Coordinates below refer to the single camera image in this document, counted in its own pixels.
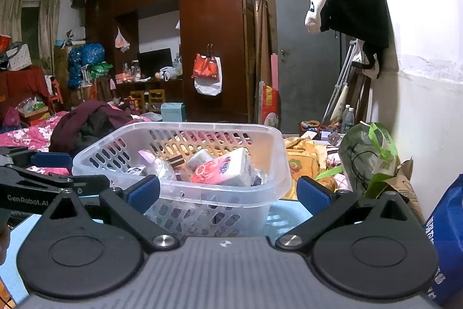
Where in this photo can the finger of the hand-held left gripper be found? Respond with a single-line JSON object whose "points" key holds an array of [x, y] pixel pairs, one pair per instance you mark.
{"points": [[50, 160], [90, 185]]}

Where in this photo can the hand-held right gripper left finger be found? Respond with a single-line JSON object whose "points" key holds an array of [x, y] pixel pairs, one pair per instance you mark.
{"points": [[145, 190]]}

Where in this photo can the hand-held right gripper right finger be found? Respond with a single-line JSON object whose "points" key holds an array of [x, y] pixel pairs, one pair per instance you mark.
{"points": [[314, 191]]}

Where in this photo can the clear plastic basket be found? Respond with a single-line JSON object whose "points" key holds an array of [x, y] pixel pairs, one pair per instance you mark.
{"points": [[253, 149]]}

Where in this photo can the pink floral bedding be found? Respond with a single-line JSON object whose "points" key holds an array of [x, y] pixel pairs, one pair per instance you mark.
{"points": [[29, 137]]}

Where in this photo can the light purple small pack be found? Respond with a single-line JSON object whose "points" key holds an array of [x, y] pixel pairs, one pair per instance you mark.
{"points": [[148, 157]]}

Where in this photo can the yellow floral blanket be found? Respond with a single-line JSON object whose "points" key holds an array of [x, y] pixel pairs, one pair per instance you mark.
{"points": [[307, 157]]}

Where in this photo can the maroon clothing pile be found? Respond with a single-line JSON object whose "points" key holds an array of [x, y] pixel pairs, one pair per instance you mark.
{"points": [[83, 124]]}

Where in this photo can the green white shopping bag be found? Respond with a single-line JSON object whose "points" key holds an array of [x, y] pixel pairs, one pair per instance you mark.
{"points": [[365, 157]]}

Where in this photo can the small white tissue pack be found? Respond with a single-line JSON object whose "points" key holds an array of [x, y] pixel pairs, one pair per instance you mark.
{"points": [[199, 158]]}

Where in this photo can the clear water bottle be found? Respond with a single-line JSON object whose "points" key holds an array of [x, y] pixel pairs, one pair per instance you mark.
{"points": [[346, 119], [352, 120]]}

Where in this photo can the pink white tissue pack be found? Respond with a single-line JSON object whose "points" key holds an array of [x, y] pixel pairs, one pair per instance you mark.
{"points": [[224, 167]]}

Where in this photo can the teal cardboard box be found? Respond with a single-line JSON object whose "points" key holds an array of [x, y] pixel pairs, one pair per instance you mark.
{"points": [[173, 112]]}

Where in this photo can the brown paper bag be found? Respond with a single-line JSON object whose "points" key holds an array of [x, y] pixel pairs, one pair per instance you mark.
{"points": [[401, 189]]}

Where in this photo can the yellow wooden chair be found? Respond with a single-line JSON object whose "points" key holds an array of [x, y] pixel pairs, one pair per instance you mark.
{"points": [[156, 99]]}

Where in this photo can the red sack by door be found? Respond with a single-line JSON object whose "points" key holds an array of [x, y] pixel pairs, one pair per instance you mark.
{"points": [[270, 104]]}

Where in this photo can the blue plastic bags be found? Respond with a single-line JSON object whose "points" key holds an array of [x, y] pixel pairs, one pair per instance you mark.
{"points": [[85, 61]]}

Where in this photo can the white dotted bag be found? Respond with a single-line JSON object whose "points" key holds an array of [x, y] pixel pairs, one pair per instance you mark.
{"points": [[18, 57]]}

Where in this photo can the metal crutches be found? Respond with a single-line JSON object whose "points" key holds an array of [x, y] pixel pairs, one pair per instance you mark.
{"points": [[340, 81]]}

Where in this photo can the grey door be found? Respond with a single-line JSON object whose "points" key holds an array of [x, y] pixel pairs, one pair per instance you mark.
{"points": [[307, 77]]}

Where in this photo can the pink foam roll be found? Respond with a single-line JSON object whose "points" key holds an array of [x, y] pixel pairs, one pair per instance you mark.
{"points": [[275, 70]]}

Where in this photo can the black monitor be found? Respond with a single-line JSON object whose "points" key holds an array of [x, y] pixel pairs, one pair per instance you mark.
{"points": [[154, 62]]}

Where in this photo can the beige curtains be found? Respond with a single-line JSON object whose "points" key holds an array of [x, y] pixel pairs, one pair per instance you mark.
{"points": [[49, 26]]}

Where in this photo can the red white plastic bag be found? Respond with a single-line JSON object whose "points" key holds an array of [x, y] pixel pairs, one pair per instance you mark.
{"points": [[207, 72]]}

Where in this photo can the white hanging plastic bag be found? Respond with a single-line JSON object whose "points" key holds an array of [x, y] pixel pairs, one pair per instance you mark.
{"points": [[122, 41]]}

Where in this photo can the blue woven bag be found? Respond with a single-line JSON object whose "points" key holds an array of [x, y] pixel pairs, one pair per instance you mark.
{"points": [[448, 240]]}

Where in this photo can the brown wooden wardrobe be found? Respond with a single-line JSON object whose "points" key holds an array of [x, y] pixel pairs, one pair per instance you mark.
{"points": [[209, 23]]}

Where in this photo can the black hanging garment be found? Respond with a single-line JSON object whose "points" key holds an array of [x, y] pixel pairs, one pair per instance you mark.
{"points": [[361, 15]]}

